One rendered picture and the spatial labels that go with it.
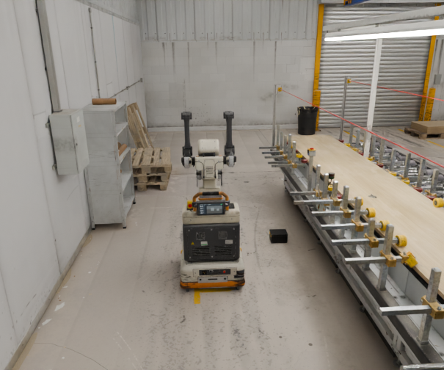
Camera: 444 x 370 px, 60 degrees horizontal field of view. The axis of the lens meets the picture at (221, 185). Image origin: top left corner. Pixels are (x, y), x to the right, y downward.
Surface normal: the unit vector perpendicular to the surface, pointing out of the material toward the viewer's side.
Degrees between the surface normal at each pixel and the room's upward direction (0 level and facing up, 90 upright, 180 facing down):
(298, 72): 90
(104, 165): 90
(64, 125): 90
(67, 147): 90
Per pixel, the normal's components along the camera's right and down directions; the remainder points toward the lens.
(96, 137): 0.07, 0.33
